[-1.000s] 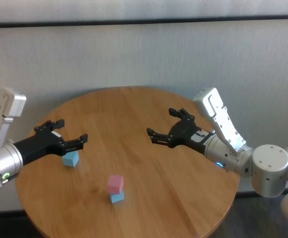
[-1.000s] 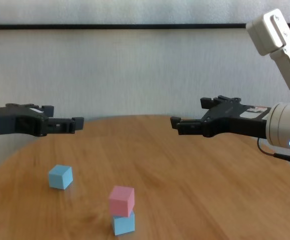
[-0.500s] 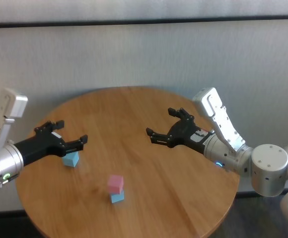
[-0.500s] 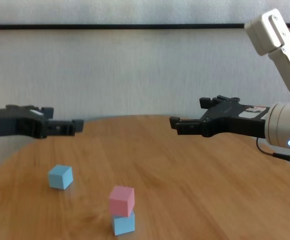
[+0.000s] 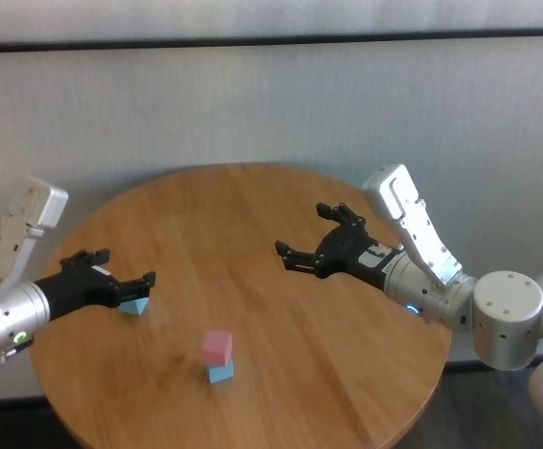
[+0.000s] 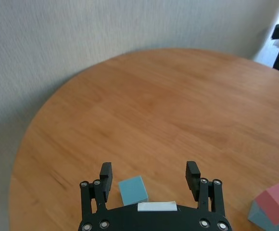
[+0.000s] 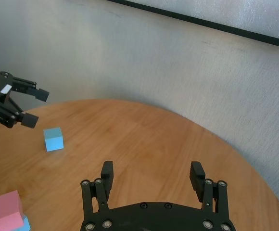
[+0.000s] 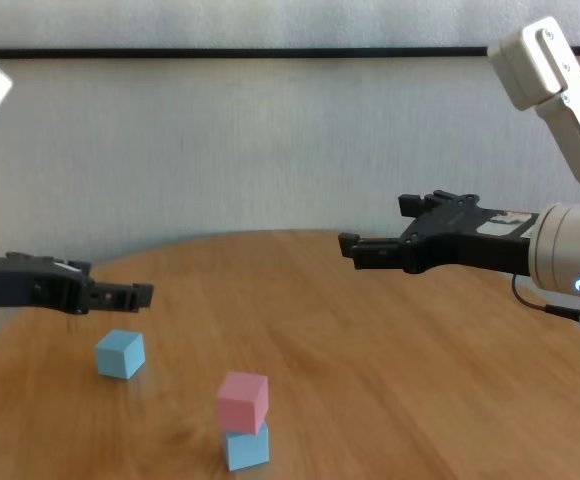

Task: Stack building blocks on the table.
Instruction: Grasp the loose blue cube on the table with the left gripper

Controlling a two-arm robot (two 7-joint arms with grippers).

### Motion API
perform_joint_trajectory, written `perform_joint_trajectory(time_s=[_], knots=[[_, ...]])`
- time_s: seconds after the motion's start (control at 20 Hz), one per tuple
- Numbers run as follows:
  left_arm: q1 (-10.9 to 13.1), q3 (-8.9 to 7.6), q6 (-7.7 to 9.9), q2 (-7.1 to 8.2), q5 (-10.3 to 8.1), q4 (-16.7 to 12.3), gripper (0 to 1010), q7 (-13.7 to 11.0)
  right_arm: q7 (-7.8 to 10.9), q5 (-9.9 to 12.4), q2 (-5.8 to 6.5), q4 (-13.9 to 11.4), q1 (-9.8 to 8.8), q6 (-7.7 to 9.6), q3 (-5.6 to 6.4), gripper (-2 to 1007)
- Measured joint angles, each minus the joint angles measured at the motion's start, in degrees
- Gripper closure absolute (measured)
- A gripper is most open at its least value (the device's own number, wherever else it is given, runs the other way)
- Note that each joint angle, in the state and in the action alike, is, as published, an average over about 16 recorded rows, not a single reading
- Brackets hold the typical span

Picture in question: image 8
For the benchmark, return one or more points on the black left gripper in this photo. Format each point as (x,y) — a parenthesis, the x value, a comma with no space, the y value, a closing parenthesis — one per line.
(20,282)

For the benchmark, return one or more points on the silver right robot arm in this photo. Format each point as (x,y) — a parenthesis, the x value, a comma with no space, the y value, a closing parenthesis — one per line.
(570,250)

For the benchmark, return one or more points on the black wall rail strip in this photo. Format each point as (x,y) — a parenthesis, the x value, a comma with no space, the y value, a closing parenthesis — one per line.
(220,52)

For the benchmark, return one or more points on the blue cube block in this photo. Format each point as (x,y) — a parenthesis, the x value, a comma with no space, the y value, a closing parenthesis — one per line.
(117,357)
(245,450)

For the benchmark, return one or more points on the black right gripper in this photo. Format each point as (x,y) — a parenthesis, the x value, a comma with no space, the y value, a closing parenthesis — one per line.
(470,240)

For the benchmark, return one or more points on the pink cube block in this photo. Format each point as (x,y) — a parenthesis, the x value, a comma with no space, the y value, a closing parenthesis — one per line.
(240,405)

